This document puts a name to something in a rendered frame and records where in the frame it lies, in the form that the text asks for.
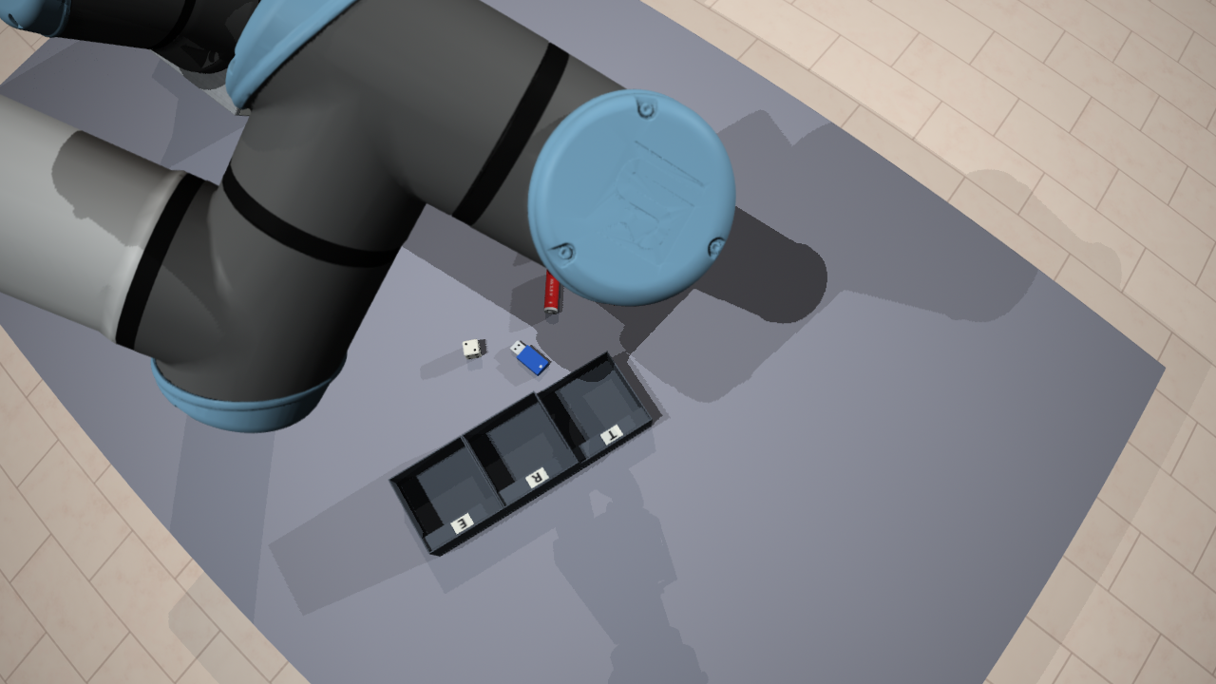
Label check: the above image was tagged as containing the red battery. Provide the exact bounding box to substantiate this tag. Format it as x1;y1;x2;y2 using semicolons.
544;270;561;314

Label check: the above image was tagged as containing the black rack of three bins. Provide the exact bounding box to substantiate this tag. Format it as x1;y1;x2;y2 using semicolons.
392;352;653;557

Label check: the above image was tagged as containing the blue usb stick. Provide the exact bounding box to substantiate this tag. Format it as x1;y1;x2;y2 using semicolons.
510;340;548;376

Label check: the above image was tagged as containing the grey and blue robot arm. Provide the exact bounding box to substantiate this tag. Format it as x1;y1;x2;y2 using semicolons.
0;0;736;433

